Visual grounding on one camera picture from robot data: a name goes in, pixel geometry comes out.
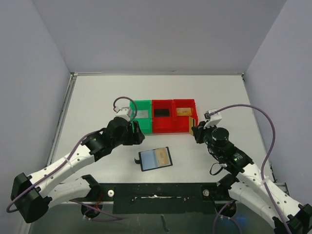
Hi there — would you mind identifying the red plastic bin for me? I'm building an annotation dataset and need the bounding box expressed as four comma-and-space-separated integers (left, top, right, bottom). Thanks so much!
173, 99, 198, 133
152, 99, 174, 134

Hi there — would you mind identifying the black leather card holder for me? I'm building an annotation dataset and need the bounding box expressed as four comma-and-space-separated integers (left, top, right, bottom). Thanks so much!
134, 147, 173, 172

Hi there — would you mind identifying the green plastic bin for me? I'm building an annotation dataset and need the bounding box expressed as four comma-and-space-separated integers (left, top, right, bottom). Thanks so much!
134, 100, 152, 134

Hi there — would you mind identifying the gold card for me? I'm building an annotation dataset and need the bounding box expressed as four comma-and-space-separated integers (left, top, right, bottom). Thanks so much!
176, 107, 193, 117
189, 117, 196, 136
155, 148, 170, 167

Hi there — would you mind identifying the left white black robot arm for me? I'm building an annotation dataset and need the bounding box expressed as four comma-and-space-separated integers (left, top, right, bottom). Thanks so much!
11, 117, 145, 223

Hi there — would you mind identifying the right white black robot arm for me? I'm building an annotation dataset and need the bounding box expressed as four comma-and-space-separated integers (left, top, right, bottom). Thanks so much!
192, 121, 312, 234

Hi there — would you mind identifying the silver card in bin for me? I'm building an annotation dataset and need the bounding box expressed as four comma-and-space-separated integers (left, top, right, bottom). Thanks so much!
136, 110, 149, 119

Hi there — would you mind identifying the gold card in bin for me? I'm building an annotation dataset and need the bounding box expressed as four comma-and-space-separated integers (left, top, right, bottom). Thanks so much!
176, 107, 193, 117

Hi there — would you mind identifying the black card in bin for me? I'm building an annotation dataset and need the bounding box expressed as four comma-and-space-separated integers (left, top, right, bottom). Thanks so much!
154, 109, 170, 117

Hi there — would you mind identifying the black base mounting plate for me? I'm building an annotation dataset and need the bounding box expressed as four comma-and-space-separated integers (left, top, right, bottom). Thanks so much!
70, 182, 246, 215

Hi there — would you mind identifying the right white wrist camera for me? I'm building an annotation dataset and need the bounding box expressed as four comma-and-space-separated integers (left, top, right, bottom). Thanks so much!
204, 109, 222, 129

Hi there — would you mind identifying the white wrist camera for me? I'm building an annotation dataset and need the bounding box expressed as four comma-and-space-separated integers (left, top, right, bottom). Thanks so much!
114, 107, 133, 121
204, 109, 222, 129

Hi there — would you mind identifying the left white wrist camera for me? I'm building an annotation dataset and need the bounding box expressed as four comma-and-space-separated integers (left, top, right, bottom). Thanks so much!
114, 107, 133, 121

